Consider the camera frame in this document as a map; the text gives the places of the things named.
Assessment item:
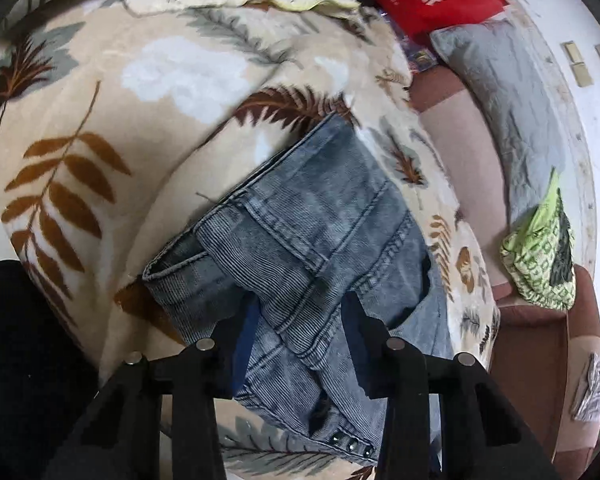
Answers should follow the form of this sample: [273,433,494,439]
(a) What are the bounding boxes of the colourful snack packet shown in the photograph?
[379,11,438,74]

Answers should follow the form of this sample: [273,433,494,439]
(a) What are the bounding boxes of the pink brown quilted bedding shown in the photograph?
[410,66,600,479]

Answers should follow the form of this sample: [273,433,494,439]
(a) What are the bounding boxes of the grey-blue denim pants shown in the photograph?
[142,115,452,463]

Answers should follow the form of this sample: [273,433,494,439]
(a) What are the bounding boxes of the leaf-print beige blanket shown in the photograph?
[0,0,504,480]

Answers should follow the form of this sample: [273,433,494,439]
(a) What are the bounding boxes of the green patterned folded cloth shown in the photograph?
[500,168,576,311]

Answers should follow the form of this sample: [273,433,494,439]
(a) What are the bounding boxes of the grey quilted pillow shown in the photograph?
[430,21,566,226]

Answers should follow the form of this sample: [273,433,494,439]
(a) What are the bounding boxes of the grey patterned cloth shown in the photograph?
[570,352,600,422]

